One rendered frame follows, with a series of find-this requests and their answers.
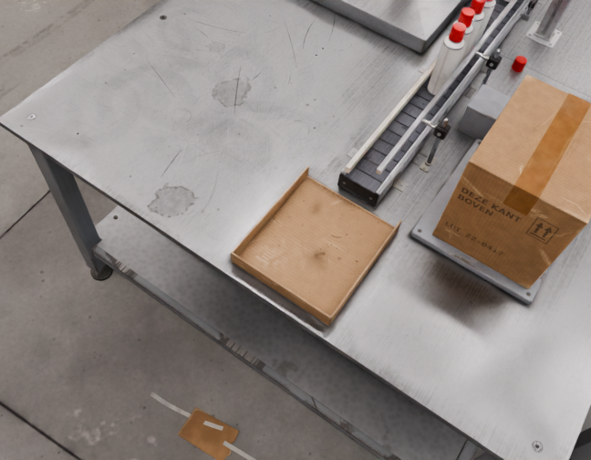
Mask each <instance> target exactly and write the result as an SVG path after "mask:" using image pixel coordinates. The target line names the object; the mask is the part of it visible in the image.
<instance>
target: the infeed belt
mask: <svg viewBox="0 0 591 460"><path fill-rule="evenodd" d="M495 1H496V5H495V7H494V9H493V11H492V14H491V17H490V19H489V22H488V24H487V26H486V28H485V30H484V33H483V35H484V34H485V32H486V31H487V30H488V29H489V27H490V26H491V25H492V24H493V22H494V21H495V20H496V18H497V17H498V16H499V15H500V13H501V12H502V11H503V10H504V8H505V7H506V6H507V5H508V3H505V2H504V1H503V0H495ZM523 1H524V0H518V1H517V2H516V3H515V4H514V6H513V7H512V8H511V10H510V11H509V12H508V13H507V15H506V16H505V17H504V19H503V20H502V21H501V23H500V24H499V25H498V26H497V27H496V28H495V29H494V31H493V32H492V33H491V35H490V36H489V37H488V38H487V40H486V41H485V42H484V43H483V45H482V46H481V48H480V49H479V50H478V51H479V52H481V53H484V52H485V50H486V49H487V48H488V46H489V45H490V44H491V43H492V42H493V41H494V39H495V38H496V37H497V35H498V34H499V33H500V32H501V30H502V29H503V27H504V26H505V25H506V24H507V22H508V21H509V20H510V18H511V17H512V16H513V14H514V13H515V12H516V10H517V9H518V8H519V7H520V5H521V4H522V3H523ZM478 60H479V57H477V56H475V55H474V56H473V58H472V59H471V61H470V62H469V63H468V64H467V66H466V67H465V68H464V69H463V71H462V72H461V73H460V75H459V76H458V77H457V78H456V79H455V80H454V81H453V83H452V84H451V85H450V87H449V88H448V89H447V92H446V94H445V95H444V96H442V97H441V98H440V100H439V101H438V102H437V103H436V105H435V106H434V107H433V109H432V110H431V111H430V113H429V114H428V115H427V116H426V118H425V119H426V120H428V121H431V120H432V119H433V118H434V116H435V115H436V114H437V112H438V111H439V110H440V109H441V107H442V106H443V104H444V103H445V102H446V101H447V99H448V98H449V97H450V95H451V94H452V93H453V91H454V90H456V88H457V87H458V86H459V85H460V83H461V82H462V80H463V79H464V78H465V77H466V75H467V74H468V73H469V71H470V70H471V69H472V67H473V66H474V65H475V63H476V62H477V61H478ZM430 77H431V75H430V76H429V77H428V78H427V80H426V81H425V82H424V83H423V84H422V86H421V87H420V88H419V90H418V91H417V92H416V93H415V94H414V96H413V97H412V98H411V99H410V101H409V102H408V103H407V104H406V105H405V107H404V108H403V109H402V110H401V111H400V113H399V114H398V115H397V116H396V118H395V119H394V120H393V121H392V122H391V123H390V125H389V126H388V127H387V128H386V129H385V130H384V131H383V133H382V134H381V135H380V136H379V137H378V139H377V140H376V141H375V142H374V144H373V145H372V146H371V147H370V148H369V150H368V151H367V152H366V153H365V155H364V156H363V157H362V158H361V160H360V161H359V162H358V163H357V165H356V166H355V167H354V168H353V169H352V171H351V172H350V173H346V174H345V175H344V177H346V178H348V179H349V180H350V181H352V182H354V183H356V184H358V185H360V186H361V187H363V188H365V189H367V190H368V191H370V192H372V193H375V192H376V191H377V189H378V188H379V187H380V186H381V185H382V184H383V182H384V181H385V180H386V179H387V177H388V176H389V174H390V173H391V172H392V171H393V169H394V168H395V167H396V165H397V164H398V163H399V161H400V160H401V159H402V157H403V156H404V155H405V154H406V152H407V151H408V150H409V148H410V147H411V146H412V144H413V143H414V142H415V140H417V139H418V138H419V136H420V135H421V133H422V132H423V131H424V130H425V128H426V127H427V125H425V124H423V123H421V124H420V126H419V127H418V128H417V129H416V130H415V131H414V132H413V133H412V135H411V136H410V138H409V139H408V140H407V141H406V143H405V144H404V145H403V146H402V148H401V149H400V150H399V152H398V153H397V154H396V156H395V157H394V158H393V159H392V161H391V162H390V163H389V165H388V166H387V167H386V169H385V170H384V171H383V172H382V174H381V175H379V174H377V173H376V170H377V168H378V167H379V166H380V164H381V163H382V162H383V161H384V159H385V158H386V157H387V156H388V154H389V153H390V152H391V150H392V149H393V148H394V147H395V145H396V144H397V143H398V142H399V140H400V139H401V138H402V136H403V135H404V134H405V133H406V131H407V130H408V129H409V128H410V126H411V125H412V124H413V122H414V121H415V120H416V119H417V118H418V117H419V115H420V114H421V113H422V112H423V111H424V109H425V108H426V107H427V106H428V104H429V103H430V102H431V100H432V99H433V98H434V96H432V95H431V94H430V93H429V92H428V91H427V87H428V85H429V82H430Z"/></svg>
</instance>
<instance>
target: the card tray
mask: <svg viewBox="0 0 591 460"><path fill-rule="evenodd" d="M308 170H309V166H307V167H306V168H305V169H304V170H303V172H302V173H301V174H300V175H299V176H298V177H297V178H296V179H295V181H294V182H293V183H292V184H291V185H290V186H289V187H288V189H287V190H286V191H285V192H284V193H283V194H282V195H281V197H280V198H279V199H278V200H277V201H276V202H275V203H274V205H273V206H272V207H271V208H270V209H269V210H268V211H267V212H266V214H265V215H264V216H263V217H262V218H261V219H260V220H259V222H258V223H257V224H256V225H255V226H254V227H253V228H252V230H251V231H250V232H249V233H248V234H247V235H246V236H245V237H244V239H243V240H242V241H241V242H240V243H239V244H238V245H237V246H236V248H235V249H234V250H233V251H232V252H231V261H232V262H233V263H234V264H236V265H237V266H238V267H240V268H241V269H243V270H244V271H246V272H248V273H249V274H251V275H252V276H254V277H256V278H257V279H259V280H260V281H262V282H263V283H265V284H266V285H267V286H268V287H270V288H272V289H273V290H275V291H276V292H278V293H279V294H281V295H282V296H284V297H285V298H287V299H289V300H291V301H292V302H294V303H295V304H297V306H299V307H300V308H302V309H304V310H305V311H307V312H308V313H310V314H311V315H313V316H314V317H316V318H317V319H319V320H321V321H322V322H324V323H325V324H327V325H328V326H330V324H331V323H332V321H333V320H334V319H335V317H336V316H337V314H338V313H339V311H340V310H341V309H342V308H343V307H344V305H345V304H346V303H347V301H348V299H349V298H350V297H351V295H352V294H353V292H354V291H355V290H356V288H357V287H358V285H359V284H360V282H361V281H362V279H363V278H364V277H365V275H366V274H367V272H368V271H369V270H370V269H371V267H372V266H373V265H374V263H375V262H376V260H377V259H378V257H379V256H380V254H381V253H382V252H383V250H384V249H385V247H386V246H387V245H388V243H389V241H390V240H391V239H392V237H393V236H394V235H395V234H396V233H397V231H398V230H399V226H400V223H401V220H399V222H398V224H397V225H396V226H393V225H391V224H389V223H387V222H386V221H384V220H382V219H381V218H379V217H377V216H376V215H374V214H372V213H371V212H369V211H367V210H366V209H364V208H362V207H361V206H359V205H357V204H355V203H353V202H351V201H350V200H348V199H347V198H345V197H344V196H342V195H340V194H339V193H336V192H335V191H333V190H331V189H329V188H328V187H326V186H324V185H323V184H322V183H320V182H318V181H316V180H314V179H313V178H311V177H309V176H308Z"/></svg>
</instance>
